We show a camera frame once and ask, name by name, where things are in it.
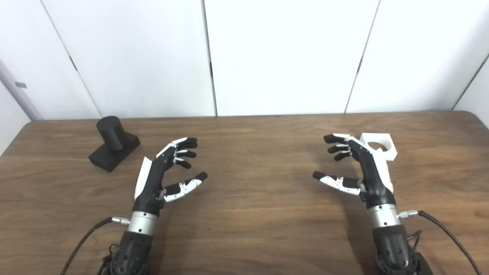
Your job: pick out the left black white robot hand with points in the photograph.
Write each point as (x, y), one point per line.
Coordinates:
(149, 183)

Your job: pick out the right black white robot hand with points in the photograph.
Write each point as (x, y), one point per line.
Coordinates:
(374, 179)

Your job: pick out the white square piece with hole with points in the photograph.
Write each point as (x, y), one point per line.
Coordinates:
(389, 152)

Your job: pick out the black peg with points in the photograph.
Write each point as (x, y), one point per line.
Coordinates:
(112, 149)

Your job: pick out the grey wall post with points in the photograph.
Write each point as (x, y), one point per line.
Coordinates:
(19, 93)

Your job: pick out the small grey wall tag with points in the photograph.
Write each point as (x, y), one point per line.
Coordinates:
(21, 84)

